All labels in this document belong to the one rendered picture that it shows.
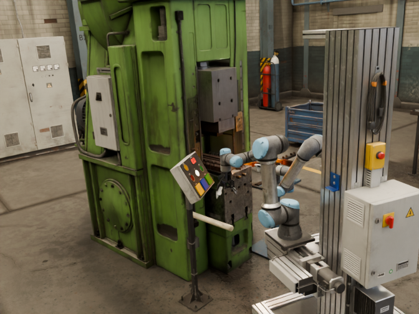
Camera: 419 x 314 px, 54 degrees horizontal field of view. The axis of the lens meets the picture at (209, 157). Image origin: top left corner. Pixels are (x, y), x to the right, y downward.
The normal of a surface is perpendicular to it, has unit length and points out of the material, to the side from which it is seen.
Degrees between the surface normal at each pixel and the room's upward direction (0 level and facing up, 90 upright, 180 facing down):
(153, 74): 89
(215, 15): 90
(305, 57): 90
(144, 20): 89
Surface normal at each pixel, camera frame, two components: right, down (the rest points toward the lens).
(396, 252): 0.39, 0.25
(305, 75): -0.79, 0.22
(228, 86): 0.74, 0.16
